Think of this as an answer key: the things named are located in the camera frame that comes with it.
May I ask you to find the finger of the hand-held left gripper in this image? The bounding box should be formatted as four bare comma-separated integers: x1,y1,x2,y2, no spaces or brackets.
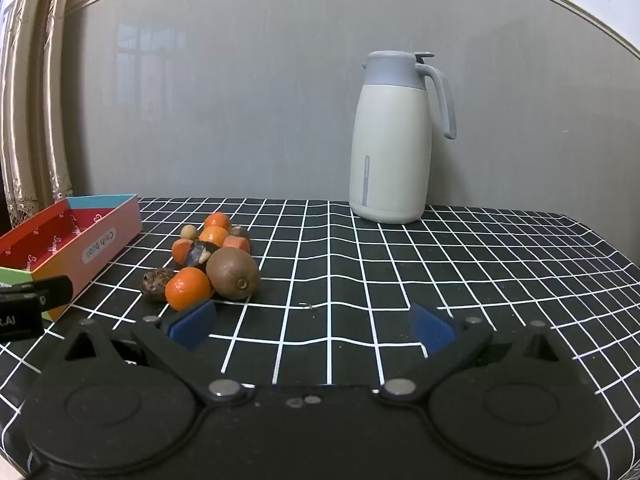
0,274,74,309

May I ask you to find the wrinkled brown passion fruit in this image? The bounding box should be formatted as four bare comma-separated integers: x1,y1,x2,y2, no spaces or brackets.
140,268,177,303

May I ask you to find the brown kiwi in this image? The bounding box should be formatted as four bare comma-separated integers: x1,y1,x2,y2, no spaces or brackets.
206,247,261,303

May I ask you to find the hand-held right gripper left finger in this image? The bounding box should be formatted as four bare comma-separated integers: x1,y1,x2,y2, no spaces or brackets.
52,299,251,406

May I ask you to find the white grey thermos jug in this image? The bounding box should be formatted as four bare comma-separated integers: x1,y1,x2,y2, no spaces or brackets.
348,50,457,224

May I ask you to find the large mandarin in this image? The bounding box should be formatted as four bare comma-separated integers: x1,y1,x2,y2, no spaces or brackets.
165,267,214,312

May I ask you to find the colourful cardboard box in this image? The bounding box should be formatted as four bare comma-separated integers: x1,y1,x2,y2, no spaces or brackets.
0,193,143,322

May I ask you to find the dark brown chestnut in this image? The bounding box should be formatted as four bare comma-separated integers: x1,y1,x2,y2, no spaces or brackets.
185,241,220,268

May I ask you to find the beige satin curtain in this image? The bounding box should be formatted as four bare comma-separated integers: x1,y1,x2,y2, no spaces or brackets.
0,0,76,233

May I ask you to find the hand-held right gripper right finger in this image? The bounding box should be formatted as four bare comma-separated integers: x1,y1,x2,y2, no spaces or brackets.
375,302,576,405

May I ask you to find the black white checked tablecloth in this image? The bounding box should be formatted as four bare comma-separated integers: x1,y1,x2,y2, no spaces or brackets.
0,197,640,480

